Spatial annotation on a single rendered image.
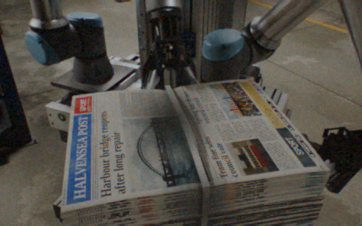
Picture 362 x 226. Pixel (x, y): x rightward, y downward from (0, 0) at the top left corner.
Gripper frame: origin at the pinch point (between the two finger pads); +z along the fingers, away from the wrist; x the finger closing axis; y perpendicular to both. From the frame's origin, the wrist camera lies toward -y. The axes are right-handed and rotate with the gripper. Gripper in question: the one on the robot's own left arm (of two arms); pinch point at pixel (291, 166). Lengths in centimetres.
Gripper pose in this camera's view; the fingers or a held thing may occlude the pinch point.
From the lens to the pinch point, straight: 83.3
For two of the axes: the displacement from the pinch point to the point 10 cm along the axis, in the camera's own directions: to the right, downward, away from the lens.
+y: 0.0, -8.4, -5.4
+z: -9.8, 1.0, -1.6
